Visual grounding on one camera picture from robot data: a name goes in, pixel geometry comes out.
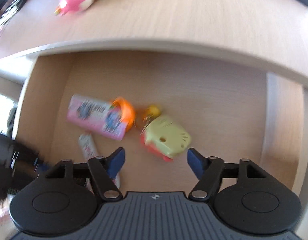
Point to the orange plastic cup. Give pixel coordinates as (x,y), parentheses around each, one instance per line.
(128,113)

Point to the pink Volcano snack pack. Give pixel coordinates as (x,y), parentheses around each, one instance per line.
(96,116)

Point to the red round jelly stick pack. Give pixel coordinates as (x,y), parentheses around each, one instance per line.
(89,150)

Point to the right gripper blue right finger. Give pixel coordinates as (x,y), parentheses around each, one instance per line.
(208,172)

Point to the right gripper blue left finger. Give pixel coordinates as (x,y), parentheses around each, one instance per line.
(103,171)

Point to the yellow cat figure keychain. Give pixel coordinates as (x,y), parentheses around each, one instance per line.
(161,135)

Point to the white desk drawer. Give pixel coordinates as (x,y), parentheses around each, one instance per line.
(157,99)

